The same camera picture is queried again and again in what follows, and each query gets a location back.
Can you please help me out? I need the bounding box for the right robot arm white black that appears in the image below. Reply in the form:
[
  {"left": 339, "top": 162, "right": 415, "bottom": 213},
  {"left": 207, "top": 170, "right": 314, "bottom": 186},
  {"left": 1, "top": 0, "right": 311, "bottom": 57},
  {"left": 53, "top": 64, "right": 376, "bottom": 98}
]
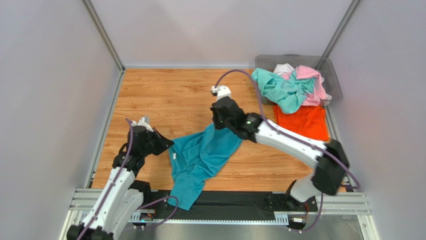
[{"left": 210, "top": 96, "right": 350, "bottom": 203}]

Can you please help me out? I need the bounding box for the clear plastic bin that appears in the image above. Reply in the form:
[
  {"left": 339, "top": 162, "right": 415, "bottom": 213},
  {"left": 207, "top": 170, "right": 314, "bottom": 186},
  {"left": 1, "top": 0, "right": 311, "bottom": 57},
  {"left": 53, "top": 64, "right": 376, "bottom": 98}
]
[{"left": 254, "top": 54, "right": 343, "bottom": 107}]

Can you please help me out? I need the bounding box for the pink t shirt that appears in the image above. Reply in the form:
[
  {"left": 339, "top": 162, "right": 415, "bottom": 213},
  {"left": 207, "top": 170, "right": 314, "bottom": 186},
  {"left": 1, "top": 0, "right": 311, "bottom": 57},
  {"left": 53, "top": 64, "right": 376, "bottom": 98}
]
[{"left": 279, "top": 65, "right": 332, "bottom": 106}]

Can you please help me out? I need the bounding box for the teal t shirt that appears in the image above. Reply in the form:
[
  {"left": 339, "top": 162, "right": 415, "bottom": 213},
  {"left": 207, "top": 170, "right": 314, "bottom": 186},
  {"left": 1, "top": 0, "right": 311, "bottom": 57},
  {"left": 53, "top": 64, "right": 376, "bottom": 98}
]
[{"left": 168, "top": 124, "right": 243, "bottom": 211}]

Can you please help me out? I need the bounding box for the left aluminium corner post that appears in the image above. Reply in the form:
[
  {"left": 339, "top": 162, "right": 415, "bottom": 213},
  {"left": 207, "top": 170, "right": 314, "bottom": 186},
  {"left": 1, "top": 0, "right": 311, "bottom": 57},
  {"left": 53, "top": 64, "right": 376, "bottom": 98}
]
[{"left": 81, "top": 0, "right": 125, "bottom": 73}]

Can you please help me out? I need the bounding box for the aluminium front frame rail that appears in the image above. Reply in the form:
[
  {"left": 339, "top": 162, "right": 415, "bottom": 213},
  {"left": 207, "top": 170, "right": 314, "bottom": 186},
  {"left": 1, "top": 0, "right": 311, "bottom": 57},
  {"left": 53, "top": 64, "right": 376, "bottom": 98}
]
[{"left": 68, "top": 188, "right": 372, "bottom": 225}]

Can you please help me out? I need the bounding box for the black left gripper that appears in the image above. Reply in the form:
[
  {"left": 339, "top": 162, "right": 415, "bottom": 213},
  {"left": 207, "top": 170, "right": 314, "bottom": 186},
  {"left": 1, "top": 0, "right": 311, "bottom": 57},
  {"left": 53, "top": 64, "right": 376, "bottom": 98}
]
[{"left": 141, "top": 127, "right": 175, "bottom": 157}]

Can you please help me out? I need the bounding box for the folded orange t shirt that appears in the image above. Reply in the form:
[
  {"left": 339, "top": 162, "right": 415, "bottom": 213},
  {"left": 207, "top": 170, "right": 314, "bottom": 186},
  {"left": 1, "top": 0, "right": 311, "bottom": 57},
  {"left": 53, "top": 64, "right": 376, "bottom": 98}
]
[{"left": 273, "top": 105, "right": 329, "bottom": 142}]

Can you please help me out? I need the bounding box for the right aluminium corner post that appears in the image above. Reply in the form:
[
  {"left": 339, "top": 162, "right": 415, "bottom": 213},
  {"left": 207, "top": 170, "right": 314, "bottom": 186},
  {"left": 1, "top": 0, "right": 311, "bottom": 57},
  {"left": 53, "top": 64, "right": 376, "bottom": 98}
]
[{"left": 316, "top": 0, "right": 363, "bottom": 70}]

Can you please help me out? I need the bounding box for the aluminium corner post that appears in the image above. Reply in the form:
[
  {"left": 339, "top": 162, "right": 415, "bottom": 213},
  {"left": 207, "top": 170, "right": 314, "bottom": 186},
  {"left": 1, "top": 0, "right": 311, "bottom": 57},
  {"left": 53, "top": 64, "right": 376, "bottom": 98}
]
[
  {"left": 81, "top": 0, "right": 125, "bottom": 73},
  {"left": 316, "top": 0, "right": 363, "bottom": 70}
]

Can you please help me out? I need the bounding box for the white t shirt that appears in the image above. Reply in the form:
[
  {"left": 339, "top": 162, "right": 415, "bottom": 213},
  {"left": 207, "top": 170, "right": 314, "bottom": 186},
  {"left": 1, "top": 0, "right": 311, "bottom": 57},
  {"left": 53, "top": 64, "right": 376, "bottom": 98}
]
[{"left": 273, "top": 63, "right": 295, "bottom": 76}]

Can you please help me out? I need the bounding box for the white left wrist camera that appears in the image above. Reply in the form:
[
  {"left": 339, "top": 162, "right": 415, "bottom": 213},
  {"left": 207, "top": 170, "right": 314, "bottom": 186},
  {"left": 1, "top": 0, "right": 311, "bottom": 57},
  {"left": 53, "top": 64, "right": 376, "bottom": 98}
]
[{"left": 131, "top": 115, "right": 154, "bottom": 132}]

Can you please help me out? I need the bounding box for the mint green t shirt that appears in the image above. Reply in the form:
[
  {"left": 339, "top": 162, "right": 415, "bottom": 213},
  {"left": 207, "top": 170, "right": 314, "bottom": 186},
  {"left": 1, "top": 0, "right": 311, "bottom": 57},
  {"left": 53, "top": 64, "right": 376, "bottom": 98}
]
[{"left": 251, "top": 68, "right": 306, "bottom": 114}]

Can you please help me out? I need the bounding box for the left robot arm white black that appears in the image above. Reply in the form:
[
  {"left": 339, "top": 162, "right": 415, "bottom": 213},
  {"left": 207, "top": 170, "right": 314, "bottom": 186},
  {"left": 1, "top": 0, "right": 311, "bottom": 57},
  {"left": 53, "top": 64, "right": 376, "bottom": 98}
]
[{"left": 66, "top": 125, "right": 174, "bottom": 240}]

